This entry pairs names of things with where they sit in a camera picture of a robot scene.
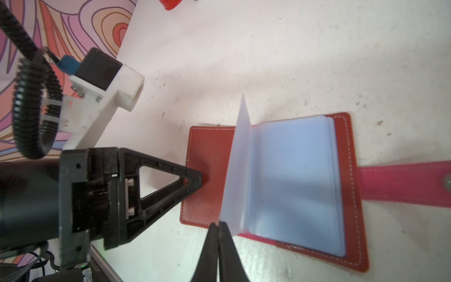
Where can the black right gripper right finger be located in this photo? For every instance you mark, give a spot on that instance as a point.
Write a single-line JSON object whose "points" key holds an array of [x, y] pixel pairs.
{"points": [[230, 266]]}

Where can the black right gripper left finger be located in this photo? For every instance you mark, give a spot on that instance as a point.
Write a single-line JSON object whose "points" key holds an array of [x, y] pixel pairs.
{"points": [[206, 270]]}

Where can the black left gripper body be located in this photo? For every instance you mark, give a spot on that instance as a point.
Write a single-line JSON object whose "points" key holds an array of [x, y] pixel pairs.
{"points": [[83, 196]]}

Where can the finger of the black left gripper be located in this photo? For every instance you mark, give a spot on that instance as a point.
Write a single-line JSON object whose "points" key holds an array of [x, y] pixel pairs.
{"points": [[162, 165], [149, 209]]}

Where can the red leather card holder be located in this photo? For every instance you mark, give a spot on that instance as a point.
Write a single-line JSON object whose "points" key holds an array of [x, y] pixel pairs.
{"points": [[295, 184]]}

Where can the red metal pen bucket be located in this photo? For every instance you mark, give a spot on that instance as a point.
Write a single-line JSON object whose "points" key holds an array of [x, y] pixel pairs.
{"points": [[170, 4]]}

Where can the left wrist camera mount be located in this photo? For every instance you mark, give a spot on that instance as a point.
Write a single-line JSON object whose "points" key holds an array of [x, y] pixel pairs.
{"points": [[102, 85]]}

